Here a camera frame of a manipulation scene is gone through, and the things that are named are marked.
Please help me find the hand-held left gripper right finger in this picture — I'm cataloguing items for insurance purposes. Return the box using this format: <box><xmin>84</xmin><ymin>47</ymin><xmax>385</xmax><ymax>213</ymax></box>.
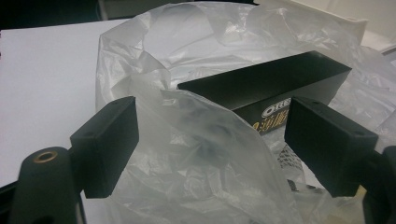
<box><xmin>284</xmin><ymin>95</ymin><xmax>379</xmax><ymax>198</ymax></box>

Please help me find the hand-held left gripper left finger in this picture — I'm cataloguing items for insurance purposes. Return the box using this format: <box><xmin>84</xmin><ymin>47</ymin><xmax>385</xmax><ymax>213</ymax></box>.
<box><xmin>69</xmin><ymin>95</ymin><xmax>140</xmax><ymax>200</ymax></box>

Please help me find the black cookie box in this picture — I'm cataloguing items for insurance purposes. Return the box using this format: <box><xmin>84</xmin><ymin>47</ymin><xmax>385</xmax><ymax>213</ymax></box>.
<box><xmin>177</xmin><ymin>50</ymin><xmax>353</xmax><ymax>136</ymax></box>

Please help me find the translucent white plastic bag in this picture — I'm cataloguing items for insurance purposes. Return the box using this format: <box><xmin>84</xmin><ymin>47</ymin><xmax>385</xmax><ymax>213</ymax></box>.
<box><xmin>94</xmin><ymin>1</ymin><xmax>396</xmax><ymax>224</ymax></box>

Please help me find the white box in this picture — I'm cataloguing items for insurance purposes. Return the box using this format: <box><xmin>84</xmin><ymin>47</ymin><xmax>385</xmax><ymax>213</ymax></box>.
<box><xmin>255</xmin><ymin>0</ymin><xmax>370</xmax><ymax>46</ymax></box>

